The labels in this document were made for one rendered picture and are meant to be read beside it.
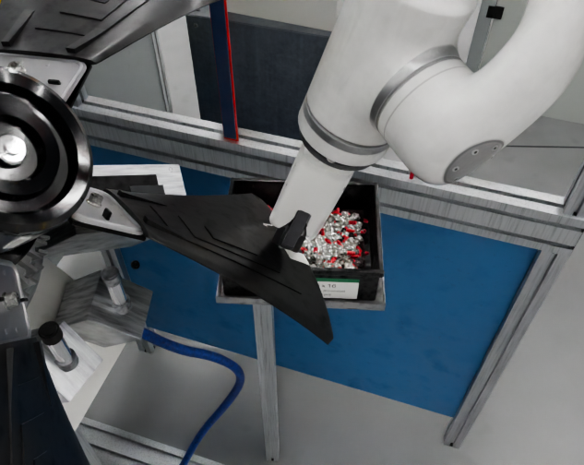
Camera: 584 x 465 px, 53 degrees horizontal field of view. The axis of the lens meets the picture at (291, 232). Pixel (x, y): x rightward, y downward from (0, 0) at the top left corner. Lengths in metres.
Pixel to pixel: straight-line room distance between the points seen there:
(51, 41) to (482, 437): 1.40
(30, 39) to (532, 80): 0.40
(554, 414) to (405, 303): 0.71
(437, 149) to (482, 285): 0.71
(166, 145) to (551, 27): 0.75
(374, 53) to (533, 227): 0.58
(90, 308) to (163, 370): 1.06
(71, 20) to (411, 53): 0.31
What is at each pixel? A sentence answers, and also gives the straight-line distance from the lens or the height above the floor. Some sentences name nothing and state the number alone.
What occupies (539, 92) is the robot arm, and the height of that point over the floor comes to 1.26.
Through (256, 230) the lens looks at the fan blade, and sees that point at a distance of 0.65.
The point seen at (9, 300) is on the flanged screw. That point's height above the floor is 1.13.
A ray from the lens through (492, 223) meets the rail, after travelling 0.95.
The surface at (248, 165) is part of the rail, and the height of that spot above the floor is 0.82.
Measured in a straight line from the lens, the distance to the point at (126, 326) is 0.69.
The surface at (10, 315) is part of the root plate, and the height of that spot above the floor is 1.12.
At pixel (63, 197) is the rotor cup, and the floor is 1.19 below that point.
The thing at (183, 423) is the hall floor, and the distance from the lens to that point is 1.63.
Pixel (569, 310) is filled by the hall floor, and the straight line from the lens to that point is 1.96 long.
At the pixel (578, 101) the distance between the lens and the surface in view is 2.57.
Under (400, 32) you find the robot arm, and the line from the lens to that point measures 0.41.
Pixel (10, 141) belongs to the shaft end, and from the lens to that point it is 0.44.
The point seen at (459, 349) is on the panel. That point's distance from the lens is 1.27.
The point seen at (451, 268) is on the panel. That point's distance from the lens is 1.07.
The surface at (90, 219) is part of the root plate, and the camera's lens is 0.49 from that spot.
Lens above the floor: 1.48
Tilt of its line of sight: 49 degrees down
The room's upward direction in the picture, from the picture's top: straight up
